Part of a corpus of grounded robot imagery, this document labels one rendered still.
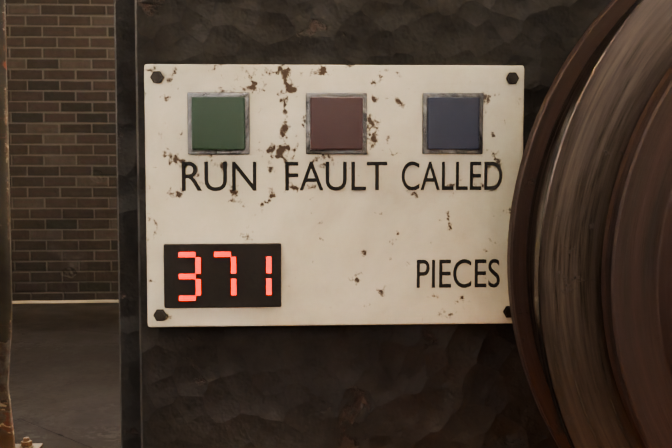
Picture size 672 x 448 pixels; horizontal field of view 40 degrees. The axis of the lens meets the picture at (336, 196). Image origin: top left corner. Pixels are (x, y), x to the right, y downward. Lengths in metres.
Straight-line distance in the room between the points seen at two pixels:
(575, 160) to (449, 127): 0.14
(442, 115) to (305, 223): 0.12
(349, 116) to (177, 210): 0.13
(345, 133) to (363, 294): 0.11
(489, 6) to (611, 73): 0.17
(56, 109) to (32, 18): 0.65
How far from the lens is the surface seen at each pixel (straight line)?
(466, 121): 0.64
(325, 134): 0.63
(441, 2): 0.67
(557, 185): 0.52
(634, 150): 0.52
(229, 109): 0.63
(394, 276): 0.64
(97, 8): 6.79
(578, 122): 0.52
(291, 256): 0.64
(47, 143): 6.81
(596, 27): 0.60
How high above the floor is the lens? 1.19
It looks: 4 degrees down
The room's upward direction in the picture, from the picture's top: straight up
